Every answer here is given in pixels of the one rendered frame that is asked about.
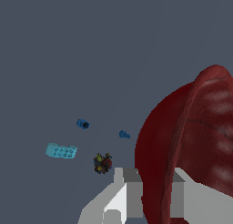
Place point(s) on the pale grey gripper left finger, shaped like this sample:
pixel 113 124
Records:
pixel 112 203

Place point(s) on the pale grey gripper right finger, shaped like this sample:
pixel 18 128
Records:
pixel 203 203

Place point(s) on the dark multicoloured lumpy toy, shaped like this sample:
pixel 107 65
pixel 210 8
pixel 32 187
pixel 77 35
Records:
pixel 103 163

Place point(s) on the small blue block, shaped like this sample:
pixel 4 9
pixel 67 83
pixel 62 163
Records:
pixel 124 134

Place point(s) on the large dark red bowl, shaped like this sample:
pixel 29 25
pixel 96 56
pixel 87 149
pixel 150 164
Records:
pixel 194 133

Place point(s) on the light cyan toy brick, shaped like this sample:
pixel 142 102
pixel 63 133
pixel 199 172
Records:
pixel 61 150

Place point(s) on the blue hollow nut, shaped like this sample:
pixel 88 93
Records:
pixel 83 124

